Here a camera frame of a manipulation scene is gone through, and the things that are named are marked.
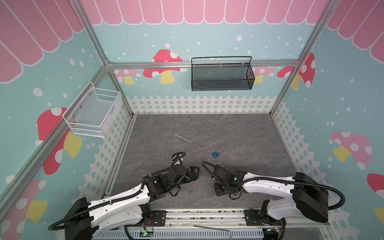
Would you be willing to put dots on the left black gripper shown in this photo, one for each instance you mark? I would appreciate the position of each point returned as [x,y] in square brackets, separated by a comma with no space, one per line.
[194,176]

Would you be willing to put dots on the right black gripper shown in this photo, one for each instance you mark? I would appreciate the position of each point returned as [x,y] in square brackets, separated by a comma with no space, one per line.
[217,186]

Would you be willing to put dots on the blue padlock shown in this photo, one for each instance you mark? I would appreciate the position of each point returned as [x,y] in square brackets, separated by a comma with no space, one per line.
[216,154]

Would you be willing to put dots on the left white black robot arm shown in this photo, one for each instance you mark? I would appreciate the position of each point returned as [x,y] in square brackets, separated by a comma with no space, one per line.
[87,219]

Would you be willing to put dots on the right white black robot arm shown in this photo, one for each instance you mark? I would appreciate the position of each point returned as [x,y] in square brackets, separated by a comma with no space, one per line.
[299,196]

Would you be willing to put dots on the grey metal hex key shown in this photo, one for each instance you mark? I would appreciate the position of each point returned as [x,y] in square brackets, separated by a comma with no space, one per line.
[215,229]

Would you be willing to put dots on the short silver wrench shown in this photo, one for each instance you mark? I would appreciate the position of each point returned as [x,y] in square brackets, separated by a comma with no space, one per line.
[196,139]

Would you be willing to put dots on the long silver wrench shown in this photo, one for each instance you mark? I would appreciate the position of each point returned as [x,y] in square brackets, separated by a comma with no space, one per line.
[184,139]

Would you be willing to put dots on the right green circuit board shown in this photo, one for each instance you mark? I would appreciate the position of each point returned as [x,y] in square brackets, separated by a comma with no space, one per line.
[272,231]

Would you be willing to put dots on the green circuit board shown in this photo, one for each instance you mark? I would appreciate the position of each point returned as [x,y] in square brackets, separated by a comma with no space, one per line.
[146,234]
[272,231]

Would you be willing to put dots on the left green circuit board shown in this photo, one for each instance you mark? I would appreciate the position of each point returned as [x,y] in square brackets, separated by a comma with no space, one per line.
[146,234]

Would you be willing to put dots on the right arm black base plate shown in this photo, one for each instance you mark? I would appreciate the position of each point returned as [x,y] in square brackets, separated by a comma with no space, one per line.
[259,218]

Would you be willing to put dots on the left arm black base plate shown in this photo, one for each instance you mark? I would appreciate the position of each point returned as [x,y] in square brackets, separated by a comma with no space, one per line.
[154,219]

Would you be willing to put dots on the black mesh wall basket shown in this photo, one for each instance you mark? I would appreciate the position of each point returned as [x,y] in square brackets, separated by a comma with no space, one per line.
[222,73]

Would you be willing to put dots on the white mesh wall basket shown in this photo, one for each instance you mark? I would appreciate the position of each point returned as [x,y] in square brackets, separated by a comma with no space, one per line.
[93,112]

